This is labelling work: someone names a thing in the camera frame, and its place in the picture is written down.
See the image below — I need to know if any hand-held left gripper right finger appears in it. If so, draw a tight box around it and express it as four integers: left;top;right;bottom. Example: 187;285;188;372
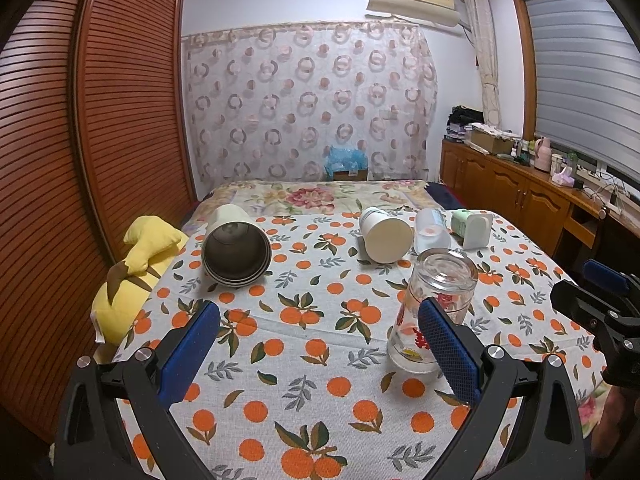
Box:
417;297;586;480

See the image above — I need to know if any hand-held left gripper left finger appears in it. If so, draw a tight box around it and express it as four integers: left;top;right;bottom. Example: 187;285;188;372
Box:
52;301;223;480

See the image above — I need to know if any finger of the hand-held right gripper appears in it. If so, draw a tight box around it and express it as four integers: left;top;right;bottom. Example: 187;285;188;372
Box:
584;259;640;312
550;279;637;357

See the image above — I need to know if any clear glass cup floral print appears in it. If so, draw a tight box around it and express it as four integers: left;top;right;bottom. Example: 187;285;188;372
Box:
387;248;480;375

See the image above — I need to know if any cream metal cup dark inside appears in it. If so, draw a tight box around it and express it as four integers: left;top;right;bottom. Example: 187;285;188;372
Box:
201;203;274;287

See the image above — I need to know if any clear plastic cup pink base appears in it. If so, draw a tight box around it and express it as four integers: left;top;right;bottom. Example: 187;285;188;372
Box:
412;208;452;255

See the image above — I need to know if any green and white cup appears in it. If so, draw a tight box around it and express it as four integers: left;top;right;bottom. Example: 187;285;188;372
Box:
451;208;494;250

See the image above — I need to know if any white paper cup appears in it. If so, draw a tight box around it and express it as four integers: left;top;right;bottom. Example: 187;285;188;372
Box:
358;206;416;264

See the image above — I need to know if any yellow plush toy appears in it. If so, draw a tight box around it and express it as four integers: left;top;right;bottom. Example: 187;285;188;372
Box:
91;215;190;358

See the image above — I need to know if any white power strip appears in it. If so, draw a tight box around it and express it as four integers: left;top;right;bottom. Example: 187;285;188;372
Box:
575;164;628;192

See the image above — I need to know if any orange fruit print tablecloth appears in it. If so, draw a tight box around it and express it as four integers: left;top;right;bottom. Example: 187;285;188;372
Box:
111;208;609;480

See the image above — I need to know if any wooden side cabinet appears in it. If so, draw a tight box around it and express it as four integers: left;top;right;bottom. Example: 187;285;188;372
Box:
440;137;640;261

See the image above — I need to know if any pink thermos jug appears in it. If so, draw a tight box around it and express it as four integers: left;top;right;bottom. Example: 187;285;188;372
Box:
533;137;552;171

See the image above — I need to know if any open cardboard box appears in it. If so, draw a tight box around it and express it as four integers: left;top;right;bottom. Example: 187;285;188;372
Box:
469;125;517;156

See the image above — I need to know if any floral bed blanket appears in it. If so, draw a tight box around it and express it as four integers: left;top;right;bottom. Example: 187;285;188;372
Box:
181;178;453;241

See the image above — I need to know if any grey window blind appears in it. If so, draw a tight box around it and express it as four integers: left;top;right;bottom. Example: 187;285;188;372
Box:
520;0;640;167

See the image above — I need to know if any pile of dark clothes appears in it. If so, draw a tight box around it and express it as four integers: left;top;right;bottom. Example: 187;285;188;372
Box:
445;104;487;142

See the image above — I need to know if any blue plastic bag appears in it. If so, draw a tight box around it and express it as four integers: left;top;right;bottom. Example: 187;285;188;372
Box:
322;144;370;175

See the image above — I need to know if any wooden louvered wardrobe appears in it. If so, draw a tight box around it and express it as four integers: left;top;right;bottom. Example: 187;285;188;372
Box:
0;0;197;443

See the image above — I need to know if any tied patterned side curtain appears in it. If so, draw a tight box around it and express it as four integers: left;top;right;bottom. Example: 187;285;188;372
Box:
461;0;503;130

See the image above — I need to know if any sheer curtain circle pattern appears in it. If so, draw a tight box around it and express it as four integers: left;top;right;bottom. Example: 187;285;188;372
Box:
181;21;439;197

